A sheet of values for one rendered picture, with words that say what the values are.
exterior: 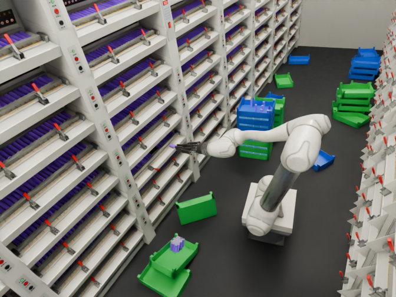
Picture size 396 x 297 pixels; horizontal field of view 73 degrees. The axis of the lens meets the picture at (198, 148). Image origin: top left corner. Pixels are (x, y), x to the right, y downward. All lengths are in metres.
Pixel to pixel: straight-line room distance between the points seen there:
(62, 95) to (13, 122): 0.23
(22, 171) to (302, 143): 1.17
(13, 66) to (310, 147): 1.18
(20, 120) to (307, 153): 1.15
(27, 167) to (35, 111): 0.24
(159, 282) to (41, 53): 1.52
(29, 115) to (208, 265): 1.44
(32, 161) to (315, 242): 1.81
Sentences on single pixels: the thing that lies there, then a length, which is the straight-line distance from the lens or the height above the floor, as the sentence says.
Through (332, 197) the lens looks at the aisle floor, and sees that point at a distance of 2.45.
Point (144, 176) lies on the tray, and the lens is 1.89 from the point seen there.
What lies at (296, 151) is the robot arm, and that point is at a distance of 1.17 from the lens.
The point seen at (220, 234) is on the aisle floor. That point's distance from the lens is 2.15.
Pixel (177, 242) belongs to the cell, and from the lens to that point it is 2.05.
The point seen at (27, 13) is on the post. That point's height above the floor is 1.63.
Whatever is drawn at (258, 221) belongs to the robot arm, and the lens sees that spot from 1.62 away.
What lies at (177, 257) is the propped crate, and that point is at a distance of 2.03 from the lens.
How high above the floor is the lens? 1.79
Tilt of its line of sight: 39 degrees down
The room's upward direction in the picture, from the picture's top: 10 degrees counter-clockwise
